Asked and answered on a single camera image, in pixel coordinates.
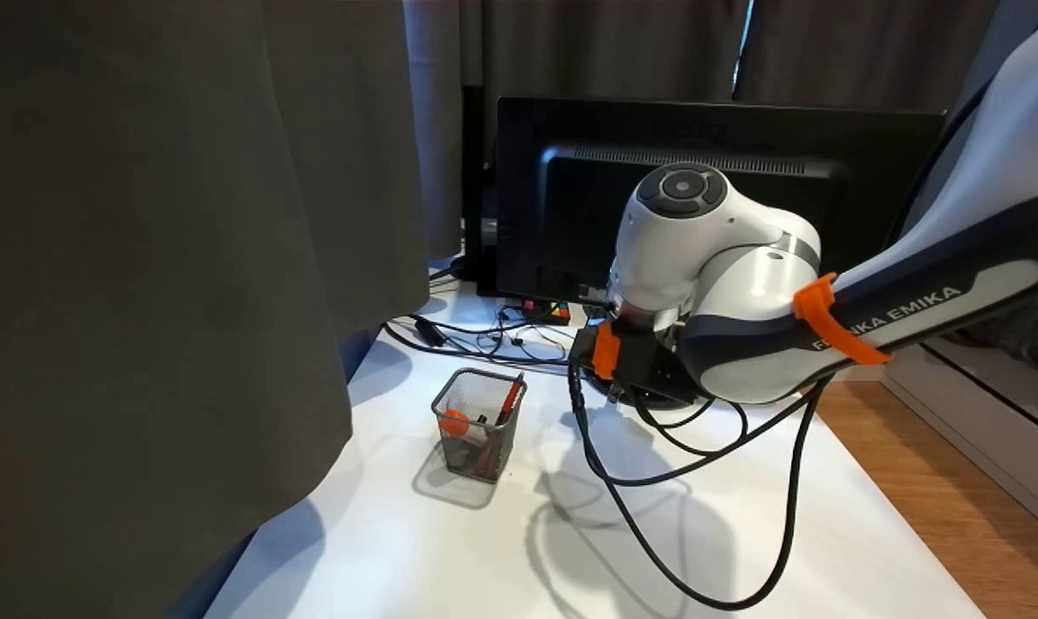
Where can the clear plastic bin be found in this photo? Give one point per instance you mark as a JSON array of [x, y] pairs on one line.
[[466, 470]]

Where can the orange cable clip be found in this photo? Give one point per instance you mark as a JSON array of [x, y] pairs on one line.
[[812, 306]]

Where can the grey curtain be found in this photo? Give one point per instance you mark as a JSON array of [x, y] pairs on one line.
[[200, 202]]

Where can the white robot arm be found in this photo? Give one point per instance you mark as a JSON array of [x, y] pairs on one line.
[[751, 303]]

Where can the orange item in bin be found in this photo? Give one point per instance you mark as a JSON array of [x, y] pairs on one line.
[[454, 424]]

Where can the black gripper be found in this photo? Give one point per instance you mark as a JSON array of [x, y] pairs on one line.
[[633, 365]]

